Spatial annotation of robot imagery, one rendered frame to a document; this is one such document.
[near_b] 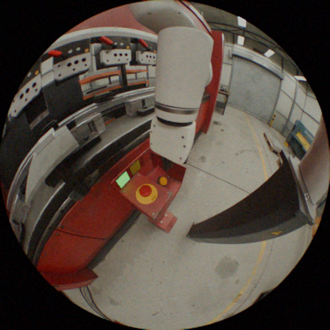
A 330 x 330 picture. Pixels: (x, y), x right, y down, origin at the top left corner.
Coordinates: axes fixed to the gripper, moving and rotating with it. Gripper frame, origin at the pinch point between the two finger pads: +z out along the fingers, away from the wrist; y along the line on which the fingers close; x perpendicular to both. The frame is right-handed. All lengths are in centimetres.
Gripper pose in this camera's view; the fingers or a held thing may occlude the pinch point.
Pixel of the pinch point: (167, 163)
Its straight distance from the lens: 29.9
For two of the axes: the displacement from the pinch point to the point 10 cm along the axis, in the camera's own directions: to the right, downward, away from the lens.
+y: 8.4, 4.6, -2.9
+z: -0.7, 6.1, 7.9
